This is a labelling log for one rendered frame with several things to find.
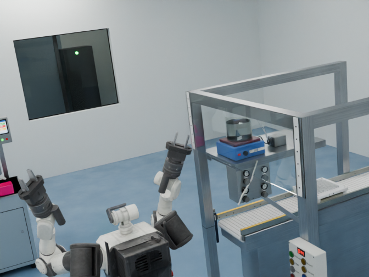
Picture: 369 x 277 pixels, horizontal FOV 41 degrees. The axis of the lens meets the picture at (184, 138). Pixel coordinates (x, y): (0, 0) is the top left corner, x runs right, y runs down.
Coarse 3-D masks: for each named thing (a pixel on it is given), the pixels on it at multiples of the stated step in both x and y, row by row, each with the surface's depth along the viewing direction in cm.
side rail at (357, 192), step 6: (354, 192) 314; (360, 192) 316; (336, 198) 308; (342, 198) 310; (348, 198) 312; (318, 204) 302; (324, 204) 304; (330, 204) 306; (270, 222) 288; (276, 222) 290; (252, 228) 283; (258, 228) 285
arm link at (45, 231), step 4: (40, 220) 207; (44, 220) 207; (40, 224) 206; (44, 224) 206; (48, 224) 206; (52, 224) 208; (40, 228) 207; (44, 228) 207; (48, 228) 207; (52, 228) 208; (40, 232) 209; (44, 232) 209; (48, 232) 209; (52, 232) 210; (40, 236) 211; (44, 236) 211; (48, 236) 210; (52, 236) 212
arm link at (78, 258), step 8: (80, 248) 203; (88, 248) 205; (64, 256) 210; (72, 256) 203; (80, 256) 202; (88, 256) 204; (64, 264) 209; (72, 264) 202; (80, 264) 201; (88, 264) 203; (72, 272) 201; (80, 272) 200; (88, 272) 202
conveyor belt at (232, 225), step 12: (348, 180) 343; (360, 180) 340; (348, 192) 323; (288, 204) 315; (240, 216) 307; (252, 216) 305; (264, 216) 303; (276, 216) 301; (228, 228) 294; (240, 228) 291; (264, 228) 289; (240, 240) 284
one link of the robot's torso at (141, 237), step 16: (144, 224) 222; (112, 240) 210; (128, 240) 209; (144, 240) 207; (160, 240) 205; (112, 256) 205; (128, 256) 196; (144, 256) 221; (160, 256) 209; (112, 272) 203; (128, 272) 197; (144, 272) 201; (160, 272) 205
